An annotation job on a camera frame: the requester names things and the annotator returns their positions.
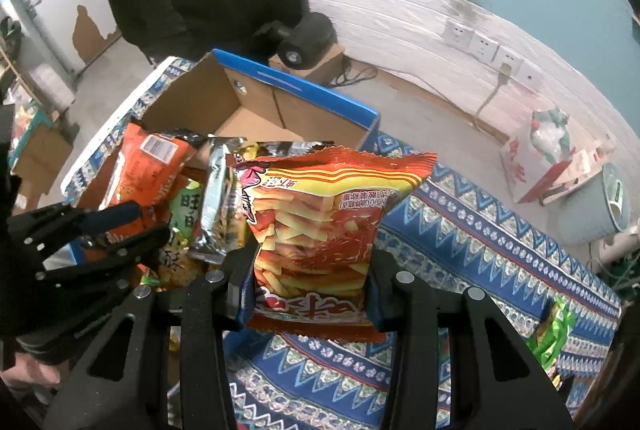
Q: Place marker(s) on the brown cardboard carton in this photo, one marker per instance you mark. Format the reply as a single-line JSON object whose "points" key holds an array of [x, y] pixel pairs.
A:
{"points": [[42, 150]]}

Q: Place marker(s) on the small brown cardboard box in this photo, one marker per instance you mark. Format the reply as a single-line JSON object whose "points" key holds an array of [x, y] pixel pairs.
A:
{"points": [[325, 69]]}

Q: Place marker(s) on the orange snack bag white label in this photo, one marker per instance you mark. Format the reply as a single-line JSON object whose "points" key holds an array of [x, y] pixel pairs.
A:
{"points": [[140, 175]]}

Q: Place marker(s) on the black camera device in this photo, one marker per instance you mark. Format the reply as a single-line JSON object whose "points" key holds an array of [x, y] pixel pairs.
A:
{"points": [[305, 42]]}

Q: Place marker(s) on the blue patterned tablecloth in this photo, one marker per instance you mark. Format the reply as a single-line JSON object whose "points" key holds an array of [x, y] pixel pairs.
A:
{"points": [[475, 235]]}

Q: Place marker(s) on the silver foil snack packet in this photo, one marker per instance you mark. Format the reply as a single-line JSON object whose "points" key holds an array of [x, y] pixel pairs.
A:
{"points": [[220, 210]]}

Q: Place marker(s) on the grey round bin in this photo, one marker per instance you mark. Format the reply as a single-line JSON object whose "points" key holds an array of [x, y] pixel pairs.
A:
{"points": [[595, 210]]}

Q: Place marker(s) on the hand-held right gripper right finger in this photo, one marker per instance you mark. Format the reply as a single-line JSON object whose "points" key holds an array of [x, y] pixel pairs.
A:
{"points": [[378, 305]]}

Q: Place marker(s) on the white wall socket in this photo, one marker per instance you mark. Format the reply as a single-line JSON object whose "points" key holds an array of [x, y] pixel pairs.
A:
{"points": [[483, 45], [507, 55], [530, 72], [457, 33]]}

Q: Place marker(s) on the clear plastic bag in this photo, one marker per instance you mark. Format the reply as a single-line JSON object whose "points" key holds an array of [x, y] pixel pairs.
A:
{"points": [[550, 135]]}

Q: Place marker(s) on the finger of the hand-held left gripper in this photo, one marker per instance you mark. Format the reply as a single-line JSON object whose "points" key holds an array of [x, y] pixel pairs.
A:
{"points": [[145, 242], [120, 214]]}

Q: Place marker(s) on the red orange fries snack bag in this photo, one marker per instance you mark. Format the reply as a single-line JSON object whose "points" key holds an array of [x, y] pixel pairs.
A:
{"points": [[310, 230]]}

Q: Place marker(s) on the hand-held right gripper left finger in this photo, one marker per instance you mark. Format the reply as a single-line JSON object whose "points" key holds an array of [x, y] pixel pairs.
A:
{"points": [[235, 290]]}

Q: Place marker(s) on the dark foil snack packet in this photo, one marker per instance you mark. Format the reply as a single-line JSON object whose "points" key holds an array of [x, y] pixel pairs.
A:
{"points": [[280, 147]]}

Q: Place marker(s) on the blue-sided cardboard box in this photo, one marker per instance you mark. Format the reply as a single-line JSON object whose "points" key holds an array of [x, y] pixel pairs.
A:
{"points": [[260, 110]]}

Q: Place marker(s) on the pale cardboard packaging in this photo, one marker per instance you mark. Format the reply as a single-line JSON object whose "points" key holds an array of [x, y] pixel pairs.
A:
{"points": [[582, 170]]}

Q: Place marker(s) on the person's left hand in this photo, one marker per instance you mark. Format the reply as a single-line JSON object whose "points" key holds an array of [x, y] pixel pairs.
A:
{"points": [[27, 367]]}

